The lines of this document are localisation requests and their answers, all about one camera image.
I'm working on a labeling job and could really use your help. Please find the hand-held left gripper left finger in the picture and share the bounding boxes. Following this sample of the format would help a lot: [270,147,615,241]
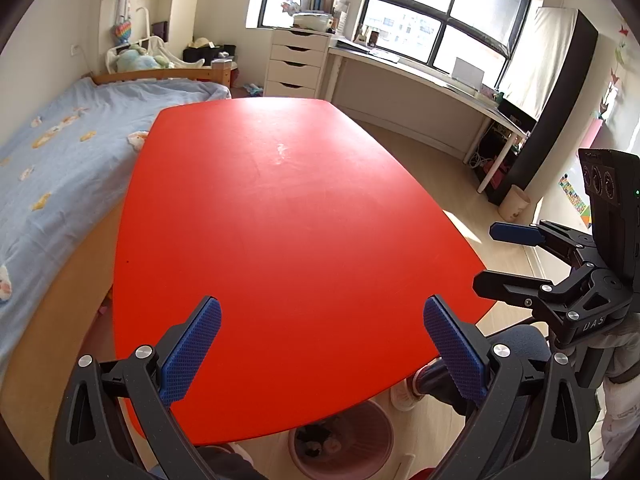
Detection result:
[50,295,223,480]

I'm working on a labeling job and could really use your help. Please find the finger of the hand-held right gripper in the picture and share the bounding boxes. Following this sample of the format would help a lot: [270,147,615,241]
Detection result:
[489,220,597,267]
[472,269,587,307]

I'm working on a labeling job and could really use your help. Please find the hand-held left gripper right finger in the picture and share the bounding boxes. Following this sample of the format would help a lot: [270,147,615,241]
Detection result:
[422,295,608,480]

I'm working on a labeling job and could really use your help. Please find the pink trash bin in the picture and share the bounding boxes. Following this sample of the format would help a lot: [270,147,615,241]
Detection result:
[287,400,396,480]

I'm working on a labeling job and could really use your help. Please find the person's right hand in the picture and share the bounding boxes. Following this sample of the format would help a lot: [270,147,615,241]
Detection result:
[602,312,640,382]

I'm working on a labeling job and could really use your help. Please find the beige wastebasket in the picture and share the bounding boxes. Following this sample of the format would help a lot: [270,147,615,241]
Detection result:
[500,185,532,221]

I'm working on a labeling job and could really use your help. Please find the person's left leg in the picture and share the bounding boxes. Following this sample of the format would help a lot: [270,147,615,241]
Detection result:
[150,442,271,480]

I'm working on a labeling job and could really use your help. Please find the tall black cabinet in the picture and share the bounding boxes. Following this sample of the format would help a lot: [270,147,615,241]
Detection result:
[487,9,599,207]

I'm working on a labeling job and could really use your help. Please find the white box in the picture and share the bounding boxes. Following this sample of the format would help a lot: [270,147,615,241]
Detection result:
[452,57,485,87]

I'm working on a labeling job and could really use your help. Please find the white printed cloth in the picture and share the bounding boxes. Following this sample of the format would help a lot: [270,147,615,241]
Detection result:
[600,375,640,463]

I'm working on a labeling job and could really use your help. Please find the white desk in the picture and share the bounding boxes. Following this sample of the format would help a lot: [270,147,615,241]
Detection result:
[320,40,529,194]

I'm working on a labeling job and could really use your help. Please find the white cloth cover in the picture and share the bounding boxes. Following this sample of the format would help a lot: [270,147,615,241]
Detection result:
[500,6,579,122]

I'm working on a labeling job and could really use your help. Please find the light blue bed blanket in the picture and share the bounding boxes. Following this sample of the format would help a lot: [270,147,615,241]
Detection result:
[0,79,232,376]

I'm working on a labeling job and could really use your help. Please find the white drawer unit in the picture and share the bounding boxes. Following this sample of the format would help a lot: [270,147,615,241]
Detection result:
[264,27,331,101]

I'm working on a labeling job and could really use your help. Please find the bed with blue sheet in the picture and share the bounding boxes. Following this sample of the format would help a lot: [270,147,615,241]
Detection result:
[0,57,236,411]

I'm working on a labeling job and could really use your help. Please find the white basin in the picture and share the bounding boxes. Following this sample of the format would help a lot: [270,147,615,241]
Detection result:
[292,12,334,32]

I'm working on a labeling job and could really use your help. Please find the black storage box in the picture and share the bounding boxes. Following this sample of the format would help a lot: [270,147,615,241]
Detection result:
[182,45,236,67]

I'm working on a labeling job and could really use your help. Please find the light blue plush toy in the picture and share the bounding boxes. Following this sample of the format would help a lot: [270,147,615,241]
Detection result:
[114,42,176,73]

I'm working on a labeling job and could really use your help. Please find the colourful wall poster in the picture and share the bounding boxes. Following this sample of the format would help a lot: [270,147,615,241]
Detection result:
[557,175,592,217]

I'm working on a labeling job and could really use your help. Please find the white metal bed rail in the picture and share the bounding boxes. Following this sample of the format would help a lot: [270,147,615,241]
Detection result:
[105,7,206,75]

